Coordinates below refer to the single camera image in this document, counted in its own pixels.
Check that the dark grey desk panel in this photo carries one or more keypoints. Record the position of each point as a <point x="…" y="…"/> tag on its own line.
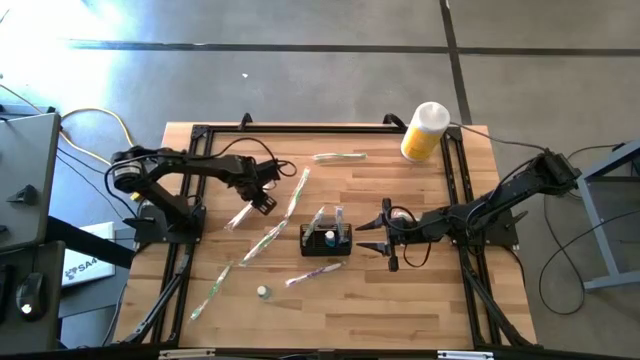
<point x="52" y="300"/>

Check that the purple toothbrush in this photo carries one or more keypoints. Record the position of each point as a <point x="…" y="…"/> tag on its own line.
<point x="315" y="273"/>

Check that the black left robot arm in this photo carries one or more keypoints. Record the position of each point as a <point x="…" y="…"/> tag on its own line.
<point x="200" y="164"/>

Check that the grey metal table frame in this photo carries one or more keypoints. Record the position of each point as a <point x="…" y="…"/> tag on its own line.
<point x="600" y="227"/>

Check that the black computer mouse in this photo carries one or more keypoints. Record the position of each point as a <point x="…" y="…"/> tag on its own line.
<point x="32" y="292"/>

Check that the silver aluminium bracket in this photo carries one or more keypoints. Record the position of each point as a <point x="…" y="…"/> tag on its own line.
<point x="465" y="355"/>
<point x="185" y="354"/>

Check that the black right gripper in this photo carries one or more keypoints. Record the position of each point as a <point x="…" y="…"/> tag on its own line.
<point x="422" y="226"/>

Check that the black desk beam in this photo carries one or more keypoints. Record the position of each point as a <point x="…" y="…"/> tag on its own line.
<point x="90" y="242"/>

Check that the yellow wipes canister white lid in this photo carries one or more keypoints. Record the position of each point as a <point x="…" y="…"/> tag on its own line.
<point x="422" y="140"/>

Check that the black aluminium table frame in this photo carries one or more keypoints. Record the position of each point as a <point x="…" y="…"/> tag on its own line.
<point x="325" y="129"/>

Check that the black table-edge camera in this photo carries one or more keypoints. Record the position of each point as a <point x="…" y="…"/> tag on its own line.
<point x="326" y="355"/>

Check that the black desk bracket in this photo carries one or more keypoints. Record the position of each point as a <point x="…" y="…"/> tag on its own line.
<point x="25" y="196"/>

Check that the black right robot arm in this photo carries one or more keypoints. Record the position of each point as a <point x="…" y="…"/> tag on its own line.
<point x="510" y="192"/>

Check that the black front rail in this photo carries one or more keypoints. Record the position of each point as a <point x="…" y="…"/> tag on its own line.
<point x="260" y="356"/>

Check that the small blue mouthwash bottle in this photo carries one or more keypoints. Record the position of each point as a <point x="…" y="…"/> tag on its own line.
<point x="330" y="239"/>
<point x="263" y="291"/>

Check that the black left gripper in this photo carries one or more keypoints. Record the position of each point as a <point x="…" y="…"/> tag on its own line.
<point x="255" y="175"/>

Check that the grey desk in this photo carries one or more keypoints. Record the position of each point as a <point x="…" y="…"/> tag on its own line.
<point x="25" y="160"/>

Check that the white labelled box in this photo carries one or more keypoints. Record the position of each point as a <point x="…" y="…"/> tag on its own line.
<point x="85" y="270"/>

